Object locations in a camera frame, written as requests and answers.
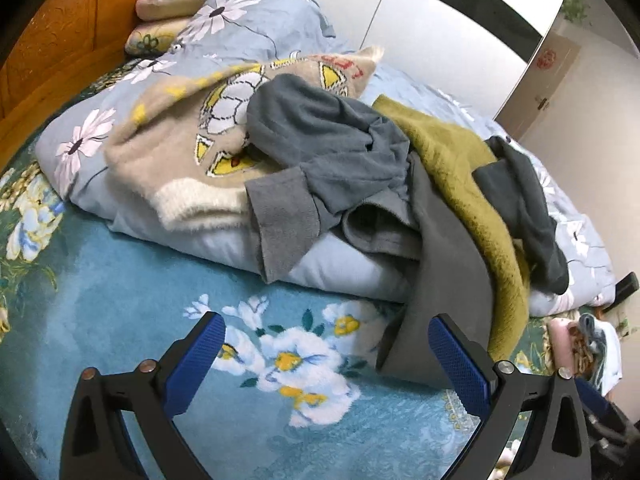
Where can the olive green sweater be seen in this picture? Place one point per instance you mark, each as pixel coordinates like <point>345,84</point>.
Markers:
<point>450,160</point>

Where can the red door decoration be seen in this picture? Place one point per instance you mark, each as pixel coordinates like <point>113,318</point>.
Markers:
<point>547,58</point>

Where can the yellow floral pillow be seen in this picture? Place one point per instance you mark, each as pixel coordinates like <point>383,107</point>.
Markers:
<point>150,37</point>

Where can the green plant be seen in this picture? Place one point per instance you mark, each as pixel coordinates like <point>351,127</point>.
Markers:
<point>575,6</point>

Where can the beige fuzzy cartoon sweater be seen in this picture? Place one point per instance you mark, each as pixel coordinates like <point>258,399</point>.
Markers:
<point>165,150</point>

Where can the dark grey garment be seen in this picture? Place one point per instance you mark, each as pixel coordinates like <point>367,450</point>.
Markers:
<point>525,200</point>

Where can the light wooden door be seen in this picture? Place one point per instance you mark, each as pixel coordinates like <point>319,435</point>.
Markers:
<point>560,85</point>

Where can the teal floral bed blanket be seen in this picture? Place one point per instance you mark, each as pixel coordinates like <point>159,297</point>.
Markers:
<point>125,285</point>

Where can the blue-grey sweater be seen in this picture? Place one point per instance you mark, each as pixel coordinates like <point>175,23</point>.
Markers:
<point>310,125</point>

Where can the grey fleece-lined pants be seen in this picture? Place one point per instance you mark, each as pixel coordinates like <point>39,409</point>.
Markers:
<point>435,285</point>

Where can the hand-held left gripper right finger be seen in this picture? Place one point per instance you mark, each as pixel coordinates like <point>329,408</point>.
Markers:
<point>457,365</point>

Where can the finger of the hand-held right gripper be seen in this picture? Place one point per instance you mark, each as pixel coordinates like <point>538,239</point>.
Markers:
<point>594,394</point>

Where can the small black device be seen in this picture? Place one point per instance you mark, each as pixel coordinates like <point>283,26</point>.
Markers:
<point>629,287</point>

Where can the blue floral duvet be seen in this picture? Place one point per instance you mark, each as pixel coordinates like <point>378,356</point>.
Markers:
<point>250,25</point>

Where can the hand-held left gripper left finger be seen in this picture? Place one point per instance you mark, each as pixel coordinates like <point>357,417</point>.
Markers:
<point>197,360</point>

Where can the wooden headboard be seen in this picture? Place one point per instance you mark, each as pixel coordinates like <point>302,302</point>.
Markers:
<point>60,50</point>

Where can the white wardrobe with black strip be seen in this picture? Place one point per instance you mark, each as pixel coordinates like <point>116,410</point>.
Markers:
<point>425,35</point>

